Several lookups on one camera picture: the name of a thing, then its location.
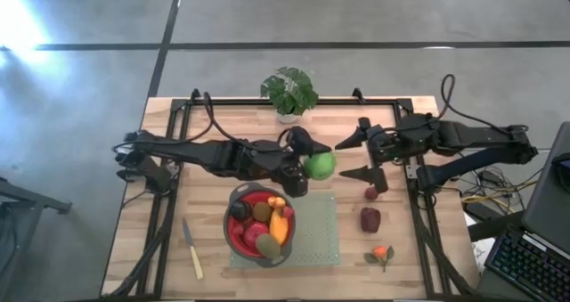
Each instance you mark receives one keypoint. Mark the laptop with backlit keyboard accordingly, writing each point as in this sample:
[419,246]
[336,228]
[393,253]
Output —
[534,248]

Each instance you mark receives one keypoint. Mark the brown kiwi fruit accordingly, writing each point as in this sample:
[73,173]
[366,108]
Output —
[263,211]
[268,246]

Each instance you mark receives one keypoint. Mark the green plant in white pot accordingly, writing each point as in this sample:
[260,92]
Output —
[289,90]

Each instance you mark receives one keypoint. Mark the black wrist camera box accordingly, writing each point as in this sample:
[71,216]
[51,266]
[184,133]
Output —
[300,139]

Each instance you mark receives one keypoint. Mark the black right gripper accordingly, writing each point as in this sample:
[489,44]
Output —
[383,146]

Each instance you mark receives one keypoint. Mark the black power brick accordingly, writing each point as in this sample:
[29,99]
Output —
[478,210]

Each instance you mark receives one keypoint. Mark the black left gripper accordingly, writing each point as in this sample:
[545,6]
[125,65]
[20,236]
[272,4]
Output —
[294,177]

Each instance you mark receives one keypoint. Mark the black aluminium table frame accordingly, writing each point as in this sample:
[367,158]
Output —
[240,101]

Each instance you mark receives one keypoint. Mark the red plum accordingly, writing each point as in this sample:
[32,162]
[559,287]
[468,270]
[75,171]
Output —
[371,193]

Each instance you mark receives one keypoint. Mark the orange mango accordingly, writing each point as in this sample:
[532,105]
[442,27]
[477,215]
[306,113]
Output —
[279,228]

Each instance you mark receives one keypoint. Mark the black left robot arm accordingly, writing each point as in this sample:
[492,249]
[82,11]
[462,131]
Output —
[214,155]

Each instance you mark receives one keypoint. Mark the green perforated metal rack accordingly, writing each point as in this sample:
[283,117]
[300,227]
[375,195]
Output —
[318,230]

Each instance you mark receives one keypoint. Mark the red grey collapsible colander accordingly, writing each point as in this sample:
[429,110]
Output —
[231,239]

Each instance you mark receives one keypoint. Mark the tangerine with green leaves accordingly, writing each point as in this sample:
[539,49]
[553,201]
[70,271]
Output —
[380,252]

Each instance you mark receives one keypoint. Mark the white paper sheet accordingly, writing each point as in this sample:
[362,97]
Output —
[483,252]

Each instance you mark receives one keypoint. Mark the dark red bell pepper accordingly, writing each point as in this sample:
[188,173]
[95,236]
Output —
[370,219]

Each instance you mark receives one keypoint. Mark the grey side desk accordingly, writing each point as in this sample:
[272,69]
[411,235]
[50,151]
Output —
[22,204]

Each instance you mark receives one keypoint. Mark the green apple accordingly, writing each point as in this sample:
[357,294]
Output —
[320,165]

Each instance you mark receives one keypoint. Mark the silver metal bracket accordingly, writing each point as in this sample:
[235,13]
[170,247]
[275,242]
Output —
[410,170]

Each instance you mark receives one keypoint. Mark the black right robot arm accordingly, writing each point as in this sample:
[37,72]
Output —
[467,137]

